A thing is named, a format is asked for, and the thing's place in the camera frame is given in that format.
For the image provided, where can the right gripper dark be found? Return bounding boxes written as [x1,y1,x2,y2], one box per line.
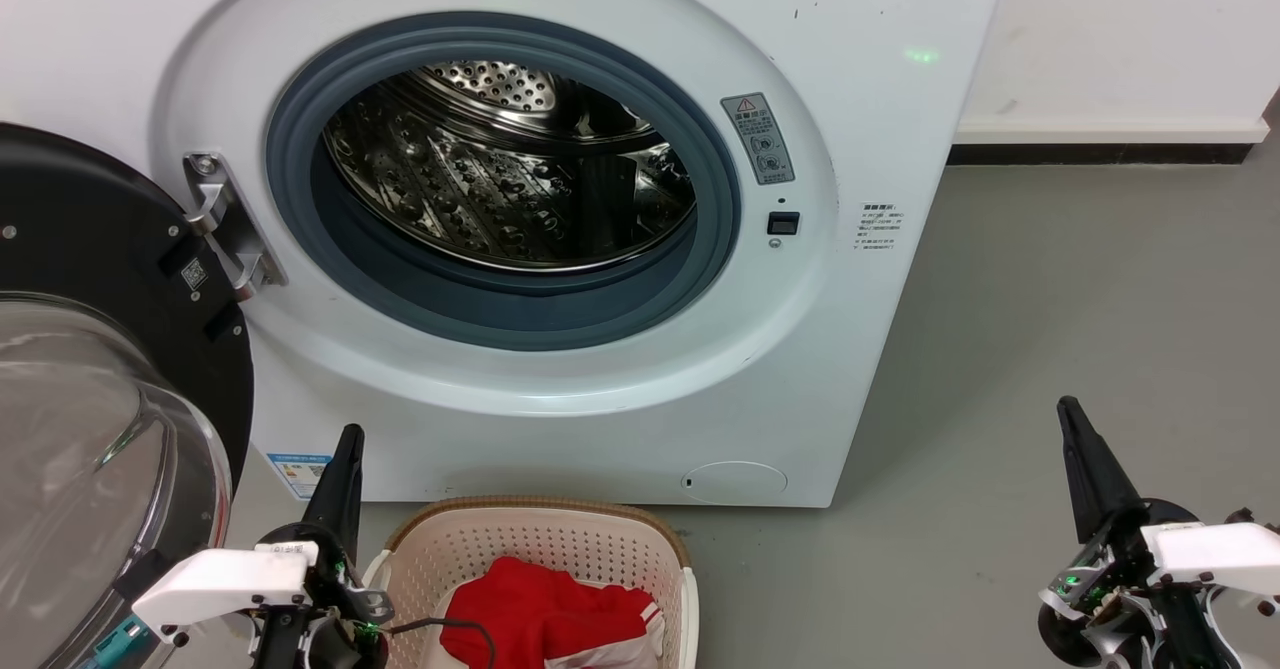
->
[1036,396,1241,669]

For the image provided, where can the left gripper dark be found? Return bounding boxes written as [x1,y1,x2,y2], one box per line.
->
[250,424,393,669]

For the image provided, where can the red and white garment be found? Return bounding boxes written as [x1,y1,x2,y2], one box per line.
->
[438,556,666,669]

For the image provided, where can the cream perforated laundry basket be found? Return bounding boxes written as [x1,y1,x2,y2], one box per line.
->
[362,495,700,669]

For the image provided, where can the stainless steel washing machine drum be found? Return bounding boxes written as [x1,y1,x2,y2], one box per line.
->
[322,59,698,272]

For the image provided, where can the black round washer door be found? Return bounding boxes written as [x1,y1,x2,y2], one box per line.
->
[0,122,256,669]

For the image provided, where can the blue energy label sticker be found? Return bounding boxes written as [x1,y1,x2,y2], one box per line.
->
[266,452,333,501]

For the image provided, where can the grey rubber door seal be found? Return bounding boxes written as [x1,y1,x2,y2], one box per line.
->
[265,11,743,352]

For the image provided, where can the white front-load washing machine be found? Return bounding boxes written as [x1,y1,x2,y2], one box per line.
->
[0,0,1013,508]

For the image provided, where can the teal plastic connector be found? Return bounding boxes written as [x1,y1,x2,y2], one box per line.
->
[85,617,151,669]

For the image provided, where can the silver metal door hinge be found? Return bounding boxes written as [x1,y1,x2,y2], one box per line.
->
[183,152,289,302]

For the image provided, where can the black baseboard strip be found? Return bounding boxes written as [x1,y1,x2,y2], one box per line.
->
[948,144,1256,166]

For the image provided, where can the white text sticker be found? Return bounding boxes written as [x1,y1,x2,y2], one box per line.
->
[855,201,906,253]

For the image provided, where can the round white filter cover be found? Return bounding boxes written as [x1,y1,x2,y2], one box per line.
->
[682,461,789,505]

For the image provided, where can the grey warning label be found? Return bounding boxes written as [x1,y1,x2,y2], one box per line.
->
[721,92,797,187]

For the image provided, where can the thin black cable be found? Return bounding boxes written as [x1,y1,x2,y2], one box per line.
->
[385,616,498,669]

